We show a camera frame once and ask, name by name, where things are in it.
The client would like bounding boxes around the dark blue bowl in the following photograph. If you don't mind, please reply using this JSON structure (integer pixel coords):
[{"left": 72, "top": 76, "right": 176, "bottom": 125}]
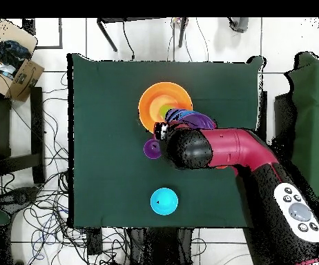
[{"left": 164, "top": 108, "right": 184, "bottom": 123}]

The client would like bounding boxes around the green cup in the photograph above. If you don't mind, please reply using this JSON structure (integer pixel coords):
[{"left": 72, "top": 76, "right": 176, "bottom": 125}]
[{"left": 158, "top": 104, "right": 172, "bottom": 119}]

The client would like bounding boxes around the purple cup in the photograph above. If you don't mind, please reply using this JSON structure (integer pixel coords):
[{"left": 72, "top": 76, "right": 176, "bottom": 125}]
[{"left": 143, "top": 138, "right": 162, "bottom": 160}]

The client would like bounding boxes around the yellow bowl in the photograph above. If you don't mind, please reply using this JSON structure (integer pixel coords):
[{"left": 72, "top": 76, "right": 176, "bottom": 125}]
[{"left": 137, "top": 81, "right": 194, "bottom": 135}]

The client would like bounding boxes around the purple bowl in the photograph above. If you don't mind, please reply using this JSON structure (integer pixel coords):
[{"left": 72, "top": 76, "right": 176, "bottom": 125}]
[{"left": 181, "top": 111, "right": 218, "bottom": 130}]

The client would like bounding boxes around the dark green table cloth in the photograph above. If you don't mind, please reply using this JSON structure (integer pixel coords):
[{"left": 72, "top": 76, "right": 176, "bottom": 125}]
[{"left": 68, "top": 53, "right": 265, "bottom": 229}]

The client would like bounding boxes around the small light blue bowl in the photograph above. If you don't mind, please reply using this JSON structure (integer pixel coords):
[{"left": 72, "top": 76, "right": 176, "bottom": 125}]
[{"left": 150, "top": 187, "right": 180, "bottom": 216}]

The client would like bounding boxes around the black wooden bench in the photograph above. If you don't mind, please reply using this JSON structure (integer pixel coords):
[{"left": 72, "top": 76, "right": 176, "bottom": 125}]
[{"left": 0, "top": 86, "right": 46, "bottom": 185}]

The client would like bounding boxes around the person's right foot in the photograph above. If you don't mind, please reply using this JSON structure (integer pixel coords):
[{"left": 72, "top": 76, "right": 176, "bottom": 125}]
[{"left": 227, "top": 17, "right": 249, "bottom": 33}]

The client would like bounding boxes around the printed cardboard box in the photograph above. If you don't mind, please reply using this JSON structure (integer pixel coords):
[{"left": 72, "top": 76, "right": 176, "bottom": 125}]
[{"left": 0, "top": 58, "right": 45, "bottom": 102}]

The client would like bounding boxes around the dark blue bag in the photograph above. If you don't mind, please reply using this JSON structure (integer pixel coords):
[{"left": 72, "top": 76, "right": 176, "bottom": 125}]
[{"left": 0, "top": 38, "right": 32, "bottom": 70}]

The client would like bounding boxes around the plain cardboard box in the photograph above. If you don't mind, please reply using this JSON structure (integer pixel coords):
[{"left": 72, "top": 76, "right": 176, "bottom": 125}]
[{"left": 0, "top": 19, "right": 38, "bottom": 53}]

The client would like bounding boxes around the black metal frame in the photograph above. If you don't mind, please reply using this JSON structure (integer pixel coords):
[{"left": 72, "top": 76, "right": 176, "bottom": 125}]
[{"left": 96, "top": 17, "right": 189, "bottom": 53}]

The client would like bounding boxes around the tangle of floor cables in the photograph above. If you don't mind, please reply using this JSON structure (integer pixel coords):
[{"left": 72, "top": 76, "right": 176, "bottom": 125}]
[{"left": 0, "top": 71, "right": 127, "bottom": 265}]

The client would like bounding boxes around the black pedestal leg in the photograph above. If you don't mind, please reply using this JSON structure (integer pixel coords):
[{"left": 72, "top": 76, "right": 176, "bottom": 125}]
[{"left": 0, "top": 186, "right": 41, "bottom": 213}]

